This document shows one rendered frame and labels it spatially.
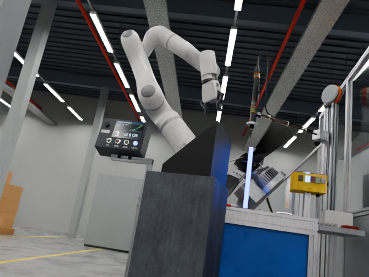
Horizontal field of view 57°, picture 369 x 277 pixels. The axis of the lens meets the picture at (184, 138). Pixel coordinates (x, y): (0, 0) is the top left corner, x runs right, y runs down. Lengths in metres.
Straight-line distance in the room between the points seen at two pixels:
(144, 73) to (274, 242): 1.06
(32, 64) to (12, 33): 7.89
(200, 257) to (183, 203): 0.21
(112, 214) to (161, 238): 8.10
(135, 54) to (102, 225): 7.94
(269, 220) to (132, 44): 1.13
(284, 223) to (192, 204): 0.57
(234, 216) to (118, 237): 7.78
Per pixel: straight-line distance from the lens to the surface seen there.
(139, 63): 1.84
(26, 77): 8.29
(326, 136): 2.67
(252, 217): 1.76
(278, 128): 2.20
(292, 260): 1.80
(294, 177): 1.78
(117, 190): 9.52
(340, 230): 2.16
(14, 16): 0.49
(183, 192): 1.39
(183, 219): 1.38
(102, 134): 1.92
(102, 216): 9.55
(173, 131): 1.57
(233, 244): 1.77
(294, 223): 1.78
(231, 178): 2.20
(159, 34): 1.93
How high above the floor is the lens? 0.70
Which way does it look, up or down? 15 degrees up
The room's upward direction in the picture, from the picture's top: 9 degrees clockwise
